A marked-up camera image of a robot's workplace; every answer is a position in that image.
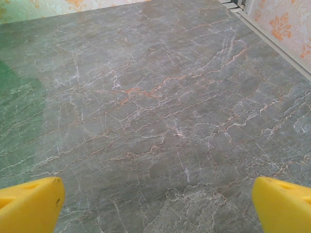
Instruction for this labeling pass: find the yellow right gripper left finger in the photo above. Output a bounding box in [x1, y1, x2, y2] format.
[0, 176, 66, 233]

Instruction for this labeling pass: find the aluminium frame post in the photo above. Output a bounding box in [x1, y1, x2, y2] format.
[237, 0, 256, 15]

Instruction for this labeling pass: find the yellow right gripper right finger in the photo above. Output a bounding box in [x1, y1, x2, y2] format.
[251, 176, 311, 233]

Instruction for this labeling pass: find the aluminium table side rail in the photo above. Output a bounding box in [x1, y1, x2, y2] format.
[222, 0, 311, 82]

